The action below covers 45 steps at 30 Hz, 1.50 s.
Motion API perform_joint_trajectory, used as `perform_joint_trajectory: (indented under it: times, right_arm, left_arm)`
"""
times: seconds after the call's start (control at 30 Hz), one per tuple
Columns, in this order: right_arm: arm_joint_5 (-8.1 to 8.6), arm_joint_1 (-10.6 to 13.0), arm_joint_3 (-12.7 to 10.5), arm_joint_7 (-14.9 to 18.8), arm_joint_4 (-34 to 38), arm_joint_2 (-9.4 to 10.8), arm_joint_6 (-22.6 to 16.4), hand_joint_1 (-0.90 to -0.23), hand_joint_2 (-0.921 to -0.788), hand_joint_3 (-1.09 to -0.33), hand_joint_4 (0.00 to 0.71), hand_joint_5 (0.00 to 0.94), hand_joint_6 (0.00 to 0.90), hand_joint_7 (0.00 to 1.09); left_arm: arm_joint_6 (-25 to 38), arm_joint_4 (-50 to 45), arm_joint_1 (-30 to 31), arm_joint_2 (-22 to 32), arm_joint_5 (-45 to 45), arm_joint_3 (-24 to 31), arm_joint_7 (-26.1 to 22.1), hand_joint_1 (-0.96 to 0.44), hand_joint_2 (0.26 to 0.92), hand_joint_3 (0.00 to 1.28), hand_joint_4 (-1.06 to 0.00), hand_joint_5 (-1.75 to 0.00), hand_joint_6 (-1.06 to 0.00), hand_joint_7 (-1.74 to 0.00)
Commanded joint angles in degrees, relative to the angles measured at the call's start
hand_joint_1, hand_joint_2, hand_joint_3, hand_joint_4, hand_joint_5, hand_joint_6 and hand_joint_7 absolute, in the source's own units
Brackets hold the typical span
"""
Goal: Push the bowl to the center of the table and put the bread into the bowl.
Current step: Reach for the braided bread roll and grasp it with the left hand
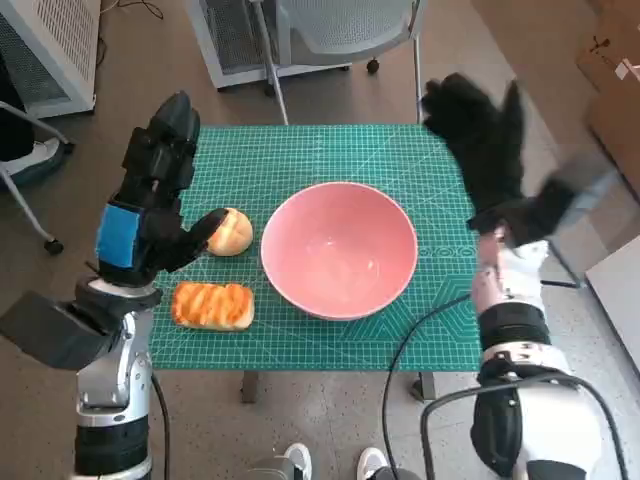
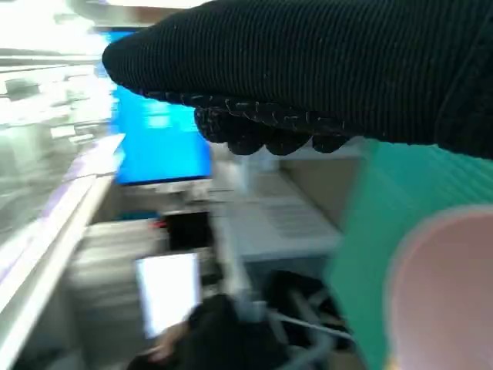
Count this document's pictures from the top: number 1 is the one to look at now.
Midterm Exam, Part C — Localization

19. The rectangular orange striped toy bread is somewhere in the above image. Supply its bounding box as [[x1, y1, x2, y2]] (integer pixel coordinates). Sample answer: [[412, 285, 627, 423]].
[[171, 281, 256, 331]]

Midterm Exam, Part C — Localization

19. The green cutting mat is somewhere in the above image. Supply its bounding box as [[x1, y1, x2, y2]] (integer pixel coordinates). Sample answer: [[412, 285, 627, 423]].
[[149, 123, 484, 372]]

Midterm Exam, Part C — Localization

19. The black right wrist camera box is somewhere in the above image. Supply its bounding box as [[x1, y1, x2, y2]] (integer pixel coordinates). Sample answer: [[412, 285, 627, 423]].
[[519, 152, 624, 246]]

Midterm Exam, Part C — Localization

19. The white desk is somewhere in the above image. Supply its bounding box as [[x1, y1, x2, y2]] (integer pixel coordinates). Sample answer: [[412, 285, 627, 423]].
[[583, 242, 640, 361]]

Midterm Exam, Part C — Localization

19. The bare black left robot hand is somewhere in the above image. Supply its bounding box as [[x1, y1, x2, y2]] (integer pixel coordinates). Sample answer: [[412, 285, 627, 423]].
[[94, 90, 229, 289]]

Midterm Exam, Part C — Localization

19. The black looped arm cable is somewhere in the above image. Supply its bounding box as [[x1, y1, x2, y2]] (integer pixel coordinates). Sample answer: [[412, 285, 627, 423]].
[[419, 372, 631, 480]]

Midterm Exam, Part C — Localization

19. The round pale toy bread bun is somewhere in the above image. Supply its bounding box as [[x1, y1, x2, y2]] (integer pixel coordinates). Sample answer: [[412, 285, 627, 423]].
[[206, 207, 254, 258]]

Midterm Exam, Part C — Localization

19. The pink bowl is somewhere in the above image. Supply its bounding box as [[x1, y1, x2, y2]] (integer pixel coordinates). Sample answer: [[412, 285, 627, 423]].
[[259, 182, 420, 322]]

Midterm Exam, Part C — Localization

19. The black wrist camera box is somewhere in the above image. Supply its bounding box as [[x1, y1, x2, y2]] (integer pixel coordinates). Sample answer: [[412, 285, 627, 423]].
[[519, 152, 624, 246], [0, 292, 126, 371]]

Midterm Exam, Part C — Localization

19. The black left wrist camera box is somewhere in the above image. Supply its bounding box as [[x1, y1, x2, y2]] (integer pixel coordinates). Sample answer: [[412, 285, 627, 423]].
[[0, 292, 126, 371]]

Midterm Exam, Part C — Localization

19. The grey mesh chair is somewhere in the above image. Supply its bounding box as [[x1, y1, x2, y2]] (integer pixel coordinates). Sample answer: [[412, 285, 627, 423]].
[[249, 0, 426, 126]]

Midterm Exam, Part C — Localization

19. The grey wheeled office chair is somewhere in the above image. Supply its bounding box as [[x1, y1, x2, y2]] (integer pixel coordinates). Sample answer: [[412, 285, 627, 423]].
[[0, 99, 76, 254]]

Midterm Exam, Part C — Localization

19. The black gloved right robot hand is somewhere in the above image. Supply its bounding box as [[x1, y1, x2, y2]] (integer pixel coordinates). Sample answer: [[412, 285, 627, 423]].
[[418, 72, 527, 217]]

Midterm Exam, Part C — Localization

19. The plain cardboard box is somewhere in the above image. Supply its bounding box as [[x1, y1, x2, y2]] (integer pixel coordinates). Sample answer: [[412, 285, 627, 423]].
[[585, 89, 640, 199]]

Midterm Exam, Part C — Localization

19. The large white perforated cabinet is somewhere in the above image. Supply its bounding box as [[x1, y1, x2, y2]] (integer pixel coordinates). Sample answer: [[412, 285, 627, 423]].
[[0, 0, 104, 119]]

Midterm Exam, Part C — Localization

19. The person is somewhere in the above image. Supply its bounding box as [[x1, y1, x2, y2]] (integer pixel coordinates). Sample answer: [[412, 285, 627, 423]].
[[0, 47, 66, 184]]

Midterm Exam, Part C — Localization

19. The small white mesh cabinet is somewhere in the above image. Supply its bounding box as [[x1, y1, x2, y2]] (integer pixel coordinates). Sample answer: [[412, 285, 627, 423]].
[[185, 0, 351, 90]]

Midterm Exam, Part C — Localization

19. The dark table leg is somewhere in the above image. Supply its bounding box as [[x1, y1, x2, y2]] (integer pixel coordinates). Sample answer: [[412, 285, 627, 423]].
[[412, 370, 435, 403], [241, 370, 260, 404]]

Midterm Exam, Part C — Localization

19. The long black cable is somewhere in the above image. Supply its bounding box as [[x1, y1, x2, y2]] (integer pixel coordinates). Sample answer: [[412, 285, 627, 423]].
[[382, 293, 474, 480]]

